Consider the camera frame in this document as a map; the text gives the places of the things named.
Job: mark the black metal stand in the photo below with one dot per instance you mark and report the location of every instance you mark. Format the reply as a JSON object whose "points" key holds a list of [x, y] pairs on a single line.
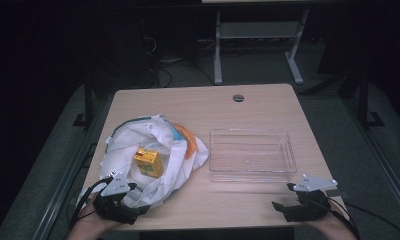
{"points": [[364, 100], [87, 100]]}

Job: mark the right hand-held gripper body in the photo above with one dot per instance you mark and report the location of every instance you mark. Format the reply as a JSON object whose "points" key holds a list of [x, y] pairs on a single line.
{"points": [[309, 204]]}

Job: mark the clear plastic box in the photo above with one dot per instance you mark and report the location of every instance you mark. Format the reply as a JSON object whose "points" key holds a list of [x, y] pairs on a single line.
{"points": [[251, 156]]}

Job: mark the person's right hand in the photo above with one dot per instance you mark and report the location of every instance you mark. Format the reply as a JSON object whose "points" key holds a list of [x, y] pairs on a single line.
{"points": [[331, 220]]}

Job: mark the yellow juice carton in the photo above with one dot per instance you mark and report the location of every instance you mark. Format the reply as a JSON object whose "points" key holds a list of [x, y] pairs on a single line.
{"points": [[149, 162]]}

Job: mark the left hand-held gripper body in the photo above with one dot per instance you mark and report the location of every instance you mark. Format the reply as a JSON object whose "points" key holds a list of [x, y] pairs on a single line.
{"points": [[112, 203]]}

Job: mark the grey table grommet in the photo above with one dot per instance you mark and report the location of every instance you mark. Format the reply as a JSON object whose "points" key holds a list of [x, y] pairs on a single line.
{"points": [[238, 98]]}

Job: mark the aluminium floor rail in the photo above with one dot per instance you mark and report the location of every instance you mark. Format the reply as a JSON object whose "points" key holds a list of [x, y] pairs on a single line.
{"points": [[64, 186], [384, 166]]}

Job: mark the white plastic bag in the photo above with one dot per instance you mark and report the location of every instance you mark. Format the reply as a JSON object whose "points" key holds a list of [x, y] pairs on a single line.
{"points": [[174, 156]]}

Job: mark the white metal desk frame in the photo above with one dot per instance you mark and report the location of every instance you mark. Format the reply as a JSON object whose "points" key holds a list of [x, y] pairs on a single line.
{"points": [[254, 30]]}

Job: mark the person's left hand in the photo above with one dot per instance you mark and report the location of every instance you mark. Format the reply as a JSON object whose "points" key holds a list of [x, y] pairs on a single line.
{"points": [[94, 218]]}

